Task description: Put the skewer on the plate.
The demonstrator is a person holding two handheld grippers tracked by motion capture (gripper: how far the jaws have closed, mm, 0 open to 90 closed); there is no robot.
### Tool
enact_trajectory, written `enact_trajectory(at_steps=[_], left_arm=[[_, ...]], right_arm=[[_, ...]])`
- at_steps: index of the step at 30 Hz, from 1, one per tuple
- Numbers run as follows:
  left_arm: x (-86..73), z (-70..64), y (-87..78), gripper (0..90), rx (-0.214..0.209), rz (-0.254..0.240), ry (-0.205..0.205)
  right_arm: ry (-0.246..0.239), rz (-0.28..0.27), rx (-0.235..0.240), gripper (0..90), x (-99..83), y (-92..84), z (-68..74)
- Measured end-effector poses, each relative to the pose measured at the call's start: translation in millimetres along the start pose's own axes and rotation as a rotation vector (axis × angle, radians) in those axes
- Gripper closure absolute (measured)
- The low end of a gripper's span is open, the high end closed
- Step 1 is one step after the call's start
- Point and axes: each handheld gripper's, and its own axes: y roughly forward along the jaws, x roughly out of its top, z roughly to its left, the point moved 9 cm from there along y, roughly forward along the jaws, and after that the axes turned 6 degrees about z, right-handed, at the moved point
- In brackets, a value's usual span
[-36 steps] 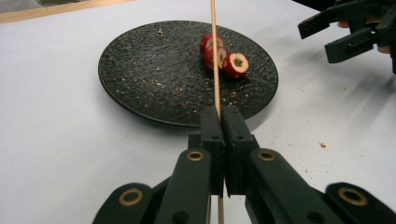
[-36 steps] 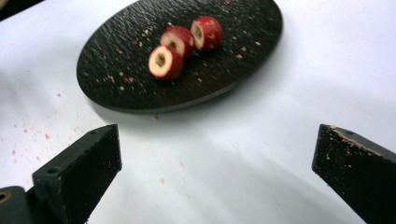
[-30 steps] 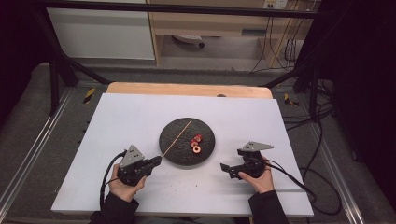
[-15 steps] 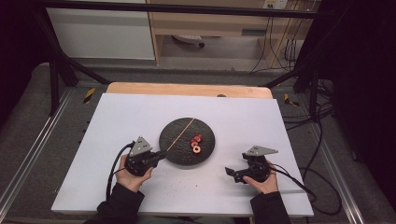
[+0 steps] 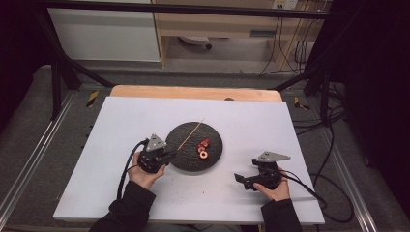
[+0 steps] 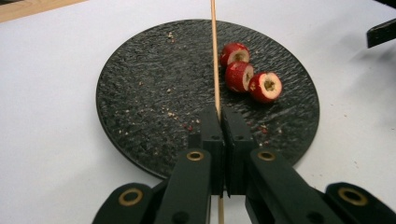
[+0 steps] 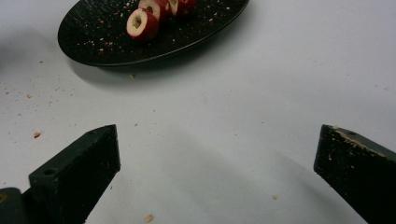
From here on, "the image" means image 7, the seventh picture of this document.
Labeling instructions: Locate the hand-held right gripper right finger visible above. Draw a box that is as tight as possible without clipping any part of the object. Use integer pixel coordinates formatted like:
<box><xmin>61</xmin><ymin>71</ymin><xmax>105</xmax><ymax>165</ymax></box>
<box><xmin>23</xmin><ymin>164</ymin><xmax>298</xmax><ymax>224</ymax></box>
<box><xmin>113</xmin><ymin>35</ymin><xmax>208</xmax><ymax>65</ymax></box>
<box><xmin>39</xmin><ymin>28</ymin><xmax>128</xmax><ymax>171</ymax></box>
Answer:
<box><xmin>313</xmin><ymin>123</ymin><xmax>396</xmax><ymax>224</ymax></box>

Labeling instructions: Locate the red hawthorn piece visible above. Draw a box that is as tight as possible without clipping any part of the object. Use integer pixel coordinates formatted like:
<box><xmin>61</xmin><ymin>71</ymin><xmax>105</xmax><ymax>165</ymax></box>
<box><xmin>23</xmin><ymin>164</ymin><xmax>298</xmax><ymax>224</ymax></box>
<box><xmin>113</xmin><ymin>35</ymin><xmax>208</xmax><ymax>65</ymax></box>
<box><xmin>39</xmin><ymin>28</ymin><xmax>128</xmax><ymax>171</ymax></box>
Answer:
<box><xmin>125</xmin><ymin>7</ymin><xmax>161</xmax><ymax>43</ymax></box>
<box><xmin>167</xmin><ymin>0</ymin><xmax>198</xmax><ymax>17</ymax></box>
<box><xmin>137</xmin><ymin>0</ymin><xmax>173</xmax><ymax>22</ymax></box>

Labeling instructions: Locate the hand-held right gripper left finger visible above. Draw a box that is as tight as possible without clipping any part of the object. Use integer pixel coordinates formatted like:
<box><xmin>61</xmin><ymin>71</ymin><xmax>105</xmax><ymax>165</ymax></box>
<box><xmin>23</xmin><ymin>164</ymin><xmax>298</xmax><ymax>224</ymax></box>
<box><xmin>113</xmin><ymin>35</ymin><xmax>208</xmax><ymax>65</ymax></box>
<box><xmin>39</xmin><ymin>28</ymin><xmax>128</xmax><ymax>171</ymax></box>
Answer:
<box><xmin>21</xmin><ymin>123</ymin><xmax>121</xmax><ymax>224</ymax></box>

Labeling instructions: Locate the black round plate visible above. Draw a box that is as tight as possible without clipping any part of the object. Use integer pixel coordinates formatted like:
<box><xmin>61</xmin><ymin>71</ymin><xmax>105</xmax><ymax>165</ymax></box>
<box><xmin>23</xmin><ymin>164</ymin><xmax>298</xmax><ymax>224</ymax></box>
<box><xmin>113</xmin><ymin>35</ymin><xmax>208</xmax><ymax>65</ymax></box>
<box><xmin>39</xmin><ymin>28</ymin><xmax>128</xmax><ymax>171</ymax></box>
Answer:
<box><xmin>57</xmin><ymin>0</ymin><xmax>251</xmax><ymax>68</ymax></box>

